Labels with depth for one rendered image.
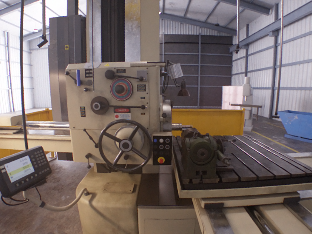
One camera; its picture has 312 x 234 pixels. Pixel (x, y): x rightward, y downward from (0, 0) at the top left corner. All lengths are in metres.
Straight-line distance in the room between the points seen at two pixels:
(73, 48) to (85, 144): 1.23
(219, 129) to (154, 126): 2.90
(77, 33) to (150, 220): 2.22
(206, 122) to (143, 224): 2.74
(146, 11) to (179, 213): 2.19
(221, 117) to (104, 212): 3.17
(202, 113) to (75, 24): 2.99
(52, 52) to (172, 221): 2.35
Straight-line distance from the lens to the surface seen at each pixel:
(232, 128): 4.16
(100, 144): 1.14
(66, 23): 2.35
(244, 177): 1.49
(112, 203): 1.76
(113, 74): 1.24
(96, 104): 1.26
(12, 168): 1.26
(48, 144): 2.02
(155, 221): 1.80
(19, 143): 2.26
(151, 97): 1.25
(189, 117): 3.78
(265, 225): 1.56
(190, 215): 1.78
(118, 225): 1.89
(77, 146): 1.50
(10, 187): 1.24
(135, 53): 1.96
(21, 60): 1.36
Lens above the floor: 1.68
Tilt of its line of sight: 10 degrees down
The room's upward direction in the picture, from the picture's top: straight up
